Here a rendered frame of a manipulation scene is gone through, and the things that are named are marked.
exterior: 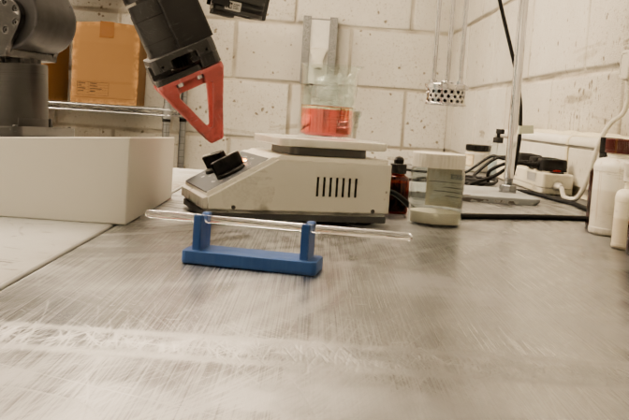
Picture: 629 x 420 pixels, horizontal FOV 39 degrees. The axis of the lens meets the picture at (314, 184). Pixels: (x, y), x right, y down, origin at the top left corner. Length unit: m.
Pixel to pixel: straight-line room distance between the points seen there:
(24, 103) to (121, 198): 0.17
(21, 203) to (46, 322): 0.39
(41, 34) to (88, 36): 2.23
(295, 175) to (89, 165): 0.21
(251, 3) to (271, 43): 2.54
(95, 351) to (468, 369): 0.17
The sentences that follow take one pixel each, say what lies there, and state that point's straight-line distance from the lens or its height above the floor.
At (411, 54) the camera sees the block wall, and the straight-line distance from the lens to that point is 3.44.
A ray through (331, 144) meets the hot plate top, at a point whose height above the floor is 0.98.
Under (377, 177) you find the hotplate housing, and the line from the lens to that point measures 0.92.
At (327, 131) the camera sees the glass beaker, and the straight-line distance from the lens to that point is 0.93.
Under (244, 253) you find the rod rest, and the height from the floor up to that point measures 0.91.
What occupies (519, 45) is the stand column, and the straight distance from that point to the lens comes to 1.43.
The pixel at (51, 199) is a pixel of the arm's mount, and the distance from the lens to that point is 0.85.
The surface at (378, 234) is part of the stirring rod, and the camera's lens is 0.63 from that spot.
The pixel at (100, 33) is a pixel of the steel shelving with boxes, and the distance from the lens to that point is 3.15.
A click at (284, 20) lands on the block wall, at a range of 3.44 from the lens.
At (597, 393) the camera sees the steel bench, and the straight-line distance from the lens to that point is 0.42.
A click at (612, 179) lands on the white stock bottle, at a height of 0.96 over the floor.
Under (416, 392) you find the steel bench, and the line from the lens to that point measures 0.39.
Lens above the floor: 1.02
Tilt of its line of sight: 5 degrees down
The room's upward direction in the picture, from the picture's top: 4 degrees clockwise
